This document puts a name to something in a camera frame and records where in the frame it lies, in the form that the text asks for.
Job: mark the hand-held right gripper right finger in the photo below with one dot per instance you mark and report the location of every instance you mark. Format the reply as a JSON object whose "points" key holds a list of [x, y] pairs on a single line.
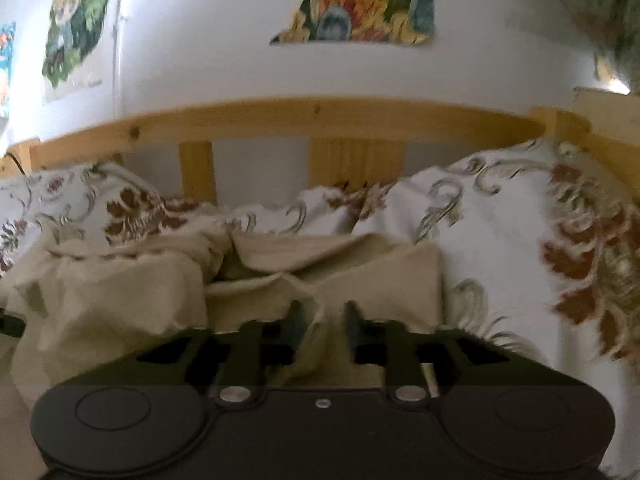
{"points": [[356, 334]]}

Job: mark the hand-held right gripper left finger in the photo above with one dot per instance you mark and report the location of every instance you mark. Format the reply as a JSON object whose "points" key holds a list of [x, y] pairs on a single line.
{"points": [[291, 335]]}

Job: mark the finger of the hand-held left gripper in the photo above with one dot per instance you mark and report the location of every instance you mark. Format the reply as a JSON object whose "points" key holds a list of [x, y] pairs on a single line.
{"points": [[11, 326]]}

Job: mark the beige zip jacket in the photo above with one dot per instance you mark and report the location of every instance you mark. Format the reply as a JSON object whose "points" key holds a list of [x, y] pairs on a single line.
{"points": [[125, 295]]}

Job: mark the plastic bag of clothes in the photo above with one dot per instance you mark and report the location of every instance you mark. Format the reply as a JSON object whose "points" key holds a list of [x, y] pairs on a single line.
{"points": [[605, 15]]}

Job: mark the floral patterned blanket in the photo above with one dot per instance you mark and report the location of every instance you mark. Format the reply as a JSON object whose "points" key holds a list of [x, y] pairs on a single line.
{"points": [[510, 240]]}

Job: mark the orange cartoon figure poster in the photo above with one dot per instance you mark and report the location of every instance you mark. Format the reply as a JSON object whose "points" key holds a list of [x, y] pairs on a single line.
{"points": [[6, 70]]}

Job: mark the blond cartoon figure poster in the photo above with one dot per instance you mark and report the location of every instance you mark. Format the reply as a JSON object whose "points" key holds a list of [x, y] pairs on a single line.
{"points": [[75, 25]]}

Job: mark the wooden bed frame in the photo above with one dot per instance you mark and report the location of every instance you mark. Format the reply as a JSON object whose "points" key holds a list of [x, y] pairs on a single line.
{"points": [[320, 115]]}

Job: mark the white wall pipe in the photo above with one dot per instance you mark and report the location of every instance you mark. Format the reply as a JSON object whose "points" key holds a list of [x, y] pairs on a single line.
{"points": [[119, 35]]}

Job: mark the landscape wall poster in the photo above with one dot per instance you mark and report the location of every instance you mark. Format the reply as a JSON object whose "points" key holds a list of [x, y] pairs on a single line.
{"points": [[360, 5]]}

